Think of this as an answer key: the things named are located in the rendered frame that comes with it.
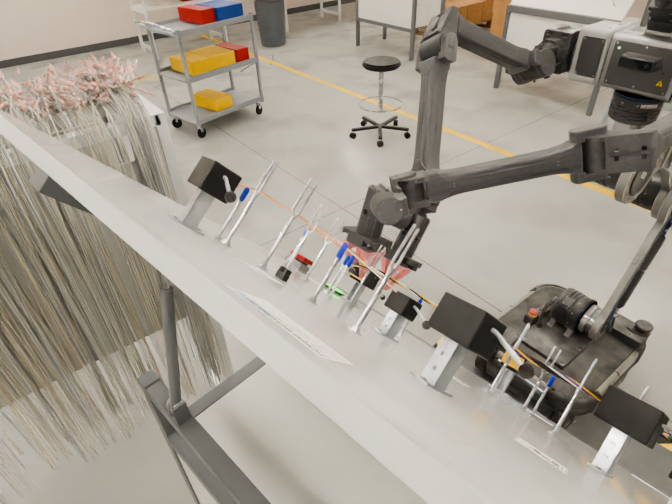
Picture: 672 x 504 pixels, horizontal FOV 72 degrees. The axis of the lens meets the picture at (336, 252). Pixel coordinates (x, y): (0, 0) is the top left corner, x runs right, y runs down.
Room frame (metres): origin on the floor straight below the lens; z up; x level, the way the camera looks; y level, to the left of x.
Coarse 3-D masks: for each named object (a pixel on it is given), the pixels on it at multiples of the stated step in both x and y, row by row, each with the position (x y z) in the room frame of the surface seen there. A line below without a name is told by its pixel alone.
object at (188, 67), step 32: (224, 0) 5.05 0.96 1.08; (160, 32) 4.46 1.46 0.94; (192, 32) 4.40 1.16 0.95; (224, 32) 5.22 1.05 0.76; (192, 64) 4.43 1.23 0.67; (224, 64) 4.69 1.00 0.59; (256, 64) 4.90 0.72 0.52; (192, 96) 4.29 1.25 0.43; (224, 96) 4.63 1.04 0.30; (256, 96) 4.97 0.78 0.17
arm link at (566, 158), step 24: (576, 144) 0.85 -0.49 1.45; (456, 168) 0.89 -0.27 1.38; (480, 168) 0.86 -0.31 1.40; (504, 168) 0.85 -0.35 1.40; (528, 168) 0.84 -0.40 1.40; (552, 168) 0.84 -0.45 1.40; (576, 168) 0.83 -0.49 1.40; (408, 192) 0.85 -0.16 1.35; (432, 192) 0.85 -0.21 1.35; (456, 192) 0.85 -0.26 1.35
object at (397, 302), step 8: (392, 296) 0.54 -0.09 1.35; (400, 296) 0.54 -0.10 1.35; (408, 296) 0.53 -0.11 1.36; (384, 304) 0.54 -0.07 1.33; (392, 304) 0.53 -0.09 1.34; (400, 304) 0.52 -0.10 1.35; (408, 304) 0.52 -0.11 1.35; (416, 304) 0.52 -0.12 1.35; (392, 312) 0.52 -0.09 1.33; (400, 312) 0.51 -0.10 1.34; (408, 312) 0.51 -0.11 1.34; (416, 312) 0.52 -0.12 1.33; (384, 320) 0.52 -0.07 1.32; (392, 320) 0.51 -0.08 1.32; (400, 320) 0.51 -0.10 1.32; (424, 320) 0.49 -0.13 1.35; (376, 328) 0.51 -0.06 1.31; (384, 328) 0.51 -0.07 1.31; (392, 328) 0.50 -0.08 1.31; (424, 328) 0.47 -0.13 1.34; (392, 336) 0.50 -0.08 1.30
